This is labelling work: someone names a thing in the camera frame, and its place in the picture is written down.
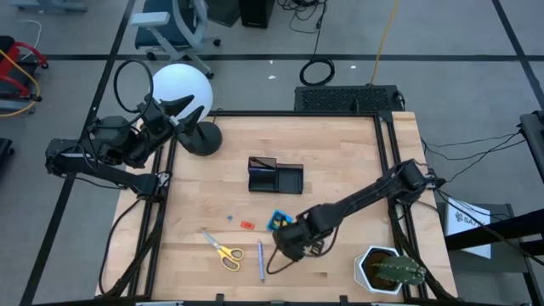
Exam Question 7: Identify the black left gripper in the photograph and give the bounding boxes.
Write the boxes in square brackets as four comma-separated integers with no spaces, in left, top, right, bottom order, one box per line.
[138,94,205,146]

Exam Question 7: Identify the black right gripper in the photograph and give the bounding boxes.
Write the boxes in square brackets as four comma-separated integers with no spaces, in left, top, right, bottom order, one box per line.
[273,214,318,262]

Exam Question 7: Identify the blue sticky note pad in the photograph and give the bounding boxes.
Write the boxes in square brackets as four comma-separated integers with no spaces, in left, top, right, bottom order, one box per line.
[266,209,294,233]

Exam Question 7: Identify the lavender pen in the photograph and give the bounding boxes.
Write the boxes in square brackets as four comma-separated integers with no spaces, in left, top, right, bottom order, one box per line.
[257,240,266,283]

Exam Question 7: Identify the yellow handled scissors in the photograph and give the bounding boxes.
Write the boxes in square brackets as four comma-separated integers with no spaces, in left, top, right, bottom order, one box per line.
[201,229,246,273]

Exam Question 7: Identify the black mesh desk organizer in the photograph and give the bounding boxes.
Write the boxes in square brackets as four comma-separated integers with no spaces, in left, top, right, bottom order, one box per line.
[247,156,305,196]

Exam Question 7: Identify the gray office chair blue seat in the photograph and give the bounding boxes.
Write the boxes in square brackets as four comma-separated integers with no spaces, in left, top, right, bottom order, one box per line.
[129,0,222,80]

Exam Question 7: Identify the white globe table lamp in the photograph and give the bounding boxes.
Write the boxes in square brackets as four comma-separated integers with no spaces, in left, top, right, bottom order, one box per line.
[151,63,223,157]

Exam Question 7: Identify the dark gray floor box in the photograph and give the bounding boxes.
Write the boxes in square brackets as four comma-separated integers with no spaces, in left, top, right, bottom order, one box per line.
[207,0,241,28]

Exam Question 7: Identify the black computer tower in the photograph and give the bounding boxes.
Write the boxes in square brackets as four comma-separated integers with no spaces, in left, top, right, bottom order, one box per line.
[237,0,276,30]

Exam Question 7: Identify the cactus in white pot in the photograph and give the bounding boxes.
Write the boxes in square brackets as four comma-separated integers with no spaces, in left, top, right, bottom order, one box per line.
[353,245,428,295]

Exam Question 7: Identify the black mesh computer case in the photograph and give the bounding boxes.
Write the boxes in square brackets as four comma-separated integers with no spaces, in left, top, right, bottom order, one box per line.
[293,84,405,113]

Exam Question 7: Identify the gray furniture base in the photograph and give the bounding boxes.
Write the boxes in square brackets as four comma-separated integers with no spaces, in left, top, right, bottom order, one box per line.
[10,0,88,14]

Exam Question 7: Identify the red cart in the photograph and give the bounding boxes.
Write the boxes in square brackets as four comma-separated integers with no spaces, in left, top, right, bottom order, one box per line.
[0,36,49,118]

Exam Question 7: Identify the white printed paper sheet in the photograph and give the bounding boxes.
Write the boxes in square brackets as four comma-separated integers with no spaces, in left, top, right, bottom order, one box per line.
[444,197,492,260]

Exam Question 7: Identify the black metal beam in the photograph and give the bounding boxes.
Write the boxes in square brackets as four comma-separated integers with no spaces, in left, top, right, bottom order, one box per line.
[444,207,544,256]

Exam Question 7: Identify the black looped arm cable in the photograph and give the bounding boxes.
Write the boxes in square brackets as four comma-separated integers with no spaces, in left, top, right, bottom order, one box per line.
[112,59,154,116]

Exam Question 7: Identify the black aluminium table frame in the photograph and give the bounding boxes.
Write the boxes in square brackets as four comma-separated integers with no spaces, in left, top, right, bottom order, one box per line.
[97,110,451,306]

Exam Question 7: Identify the coiled black floor cable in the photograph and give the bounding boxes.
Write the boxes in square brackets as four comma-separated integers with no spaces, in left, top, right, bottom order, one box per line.
[278,0,337,88]

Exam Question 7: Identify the long yellow cable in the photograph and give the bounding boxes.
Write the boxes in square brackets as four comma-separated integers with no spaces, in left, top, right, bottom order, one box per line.
[369,0,401,85]

